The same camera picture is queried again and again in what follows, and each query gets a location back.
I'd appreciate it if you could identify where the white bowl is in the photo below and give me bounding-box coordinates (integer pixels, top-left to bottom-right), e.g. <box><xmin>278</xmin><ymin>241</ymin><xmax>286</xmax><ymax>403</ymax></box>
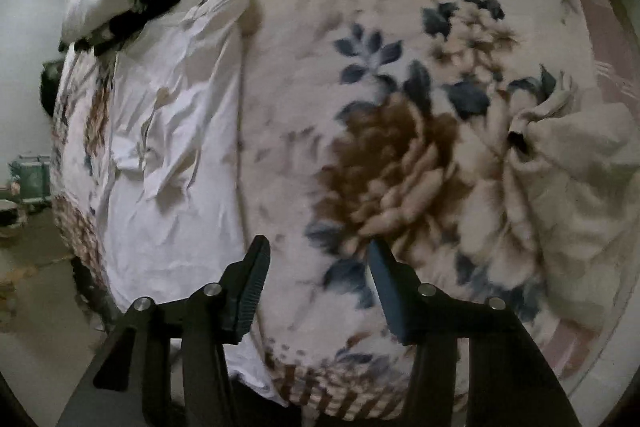
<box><xmin>0</xmin><ymin>199</ymin><xmax>28</xmax><ymax>240</ymax></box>

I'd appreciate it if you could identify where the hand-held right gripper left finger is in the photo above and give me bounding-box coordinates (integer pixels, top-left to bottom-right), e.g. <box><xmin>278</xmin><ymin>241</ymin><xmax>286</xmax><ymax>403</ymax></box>
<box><xmin>56</xmin><ymin>235</ymin><xmax>271</xmax><ymax>427</ymax></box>

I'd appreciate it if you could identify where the white shirt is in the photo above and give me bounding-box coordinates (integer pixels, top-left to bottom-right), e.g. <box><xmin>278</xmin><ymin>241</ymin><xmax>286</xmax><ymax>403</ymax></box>
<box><xmin>97</xmin><ymin>0</ymin><xmax>288</xmax><ymax>408</ymax></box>

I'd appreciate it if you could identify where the green crate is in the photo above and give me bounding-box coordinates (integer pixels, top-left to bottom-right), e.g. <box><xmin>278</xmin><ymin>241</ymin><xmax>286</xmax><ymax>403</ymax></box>
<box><xmin>7</xmin><ymin>154</ymin><xmax>53</xmax><ymax>208</ymax></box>

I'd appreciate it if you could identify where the pink striped bed sheet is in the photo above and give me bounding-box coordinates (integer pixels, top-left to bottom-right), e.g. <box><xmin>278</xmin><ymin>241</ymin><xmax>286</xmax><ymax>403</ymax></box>
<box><xmin>547</xmin><ymin>0</ymin><xmax>640</xmax><ymax>380</ymax></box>

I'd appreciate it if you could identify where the floral blanket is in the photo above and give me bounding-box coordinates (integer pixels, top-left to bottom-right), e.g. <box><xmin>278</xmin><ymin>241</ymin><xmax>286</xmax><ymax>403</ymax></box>
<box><xmin>50</xmin><ymin>0</ymin><xmax>640</xmax><ymax>422</ymax></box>

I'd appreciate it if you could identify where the dark round object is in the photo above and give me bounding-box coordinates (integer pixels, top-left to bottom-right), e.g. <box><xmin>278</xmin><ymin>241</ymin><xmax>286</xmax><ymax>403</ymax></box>
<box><xmin>39</xmin><ymin>59</ymin><xmax>66</xmax><ymax>118</ymax></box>

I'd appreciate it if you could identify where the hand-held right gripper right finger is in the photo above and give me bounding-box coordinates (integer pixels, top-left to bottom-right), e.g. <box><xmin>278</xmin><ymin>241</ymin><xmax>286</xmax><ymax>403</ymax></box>
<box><xmin>367</xmin><ymin>238</ymin><xmax>583</xmax><ymax>427</ymax></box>

